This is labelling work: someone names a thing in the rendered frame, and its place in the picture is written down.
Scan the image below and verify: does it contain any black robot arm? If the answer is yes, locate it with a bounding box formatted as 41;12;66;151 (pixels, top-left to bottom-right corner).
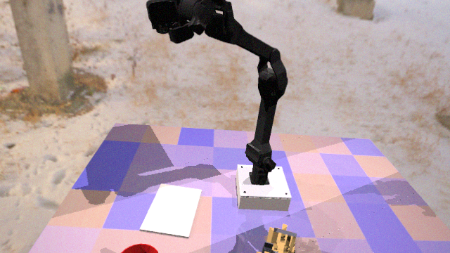
146;0;288;185

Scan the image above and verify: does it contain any red plastic cup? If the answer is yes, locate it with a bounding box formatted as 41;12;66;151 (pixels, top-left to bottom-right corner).
121;244;158;253

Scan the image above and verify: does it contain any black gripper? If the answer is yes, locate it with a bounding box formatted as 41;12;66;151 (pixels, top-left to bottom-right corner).
168;0;194;44

